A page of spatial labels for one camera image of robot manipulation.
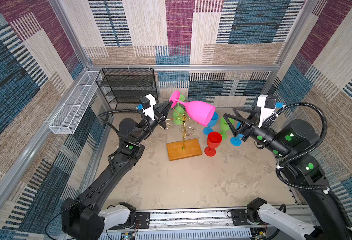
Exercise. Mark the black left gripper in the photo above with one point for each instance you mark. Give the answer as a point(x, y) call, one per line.
point(158, 119)

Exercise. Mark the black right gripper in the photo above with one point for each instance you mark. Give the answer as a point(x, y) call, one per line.
point(251, 123)

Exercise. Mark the green wine glass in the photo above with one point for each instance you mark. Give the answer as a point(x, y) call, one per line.
point(178, 114)
point(224, 126)

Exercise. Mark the blue wine glass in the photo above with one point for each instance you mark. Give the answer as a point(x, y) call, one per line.
point(236, 141)
point(208, 129)

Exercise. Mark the red wine glass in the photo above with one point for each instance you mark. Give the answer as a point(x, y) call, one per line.
point(213, 141)

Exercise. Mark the pink wine glass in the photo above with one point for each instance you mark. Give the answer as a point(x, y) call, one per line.
point(199, 111)

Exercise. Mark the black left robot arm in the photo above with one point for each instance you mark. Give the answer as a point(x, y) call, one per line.
point(110, 174)

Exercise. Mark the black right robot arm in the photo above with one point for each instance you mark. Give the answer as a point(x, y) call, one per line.
point(298, 169)

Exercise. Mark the wooden rack base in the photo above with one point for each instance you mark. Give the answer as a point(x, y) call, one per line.
point(175, 152)

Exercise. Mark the black mesh shelf rack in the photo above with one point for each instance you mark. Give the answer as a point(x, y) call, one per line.
point(122, 88)

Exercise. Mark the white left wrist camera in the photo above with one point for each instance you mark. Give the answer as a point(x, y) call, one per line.
point(146, 105)

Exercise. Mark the gold wire glass rack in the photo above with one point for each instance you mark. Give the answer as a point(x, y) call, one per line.
point(184, 130)

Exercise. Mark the white mesh wall basket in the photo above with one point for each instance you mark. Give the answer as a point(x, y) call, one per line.
point(71, 112)

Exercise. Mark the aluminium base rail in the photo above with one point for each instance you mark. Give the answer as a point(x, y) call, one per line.
point(213, 223)

